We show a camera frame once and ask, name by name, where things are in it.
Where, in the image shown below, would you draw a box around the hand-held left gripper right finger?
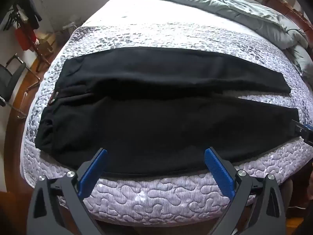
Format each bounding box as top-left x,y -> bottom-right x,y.
204,147 -> 286,235

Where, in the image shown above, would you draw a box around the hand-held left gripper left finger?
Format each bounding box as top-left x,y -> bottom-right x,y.
27,148 -> 108,235

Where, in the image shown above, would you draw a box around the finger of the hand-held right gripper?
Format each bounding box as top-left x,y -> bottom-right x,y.
291,119 -> 313,147

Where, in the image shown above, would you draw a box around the black pants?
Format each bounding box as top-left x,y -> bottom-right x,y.
35,47 -> 305,177

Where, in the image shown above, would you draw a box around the wooden headboard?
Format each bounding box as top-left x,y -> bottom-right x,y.
262,0 -> 313,42

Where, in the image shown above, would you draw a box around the black office chair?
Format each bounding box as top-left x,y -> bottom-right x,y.
0,54 -> 41,120

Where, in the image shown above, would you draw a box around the grey duvet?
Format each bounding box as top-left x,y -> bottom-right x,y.
116,0 -> 313,79

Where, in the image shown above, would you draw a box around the mesh basket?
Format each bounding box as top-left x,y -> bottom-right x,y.
62,17 -> 83,36

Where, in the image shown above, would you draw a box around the quilted white grey mattress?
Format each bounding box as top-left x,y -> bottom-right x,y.
20,0 -> 313,226

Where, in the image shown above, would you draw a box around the red hanging garment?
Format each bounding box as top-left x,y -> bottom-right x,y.
15,28 -> 37,51

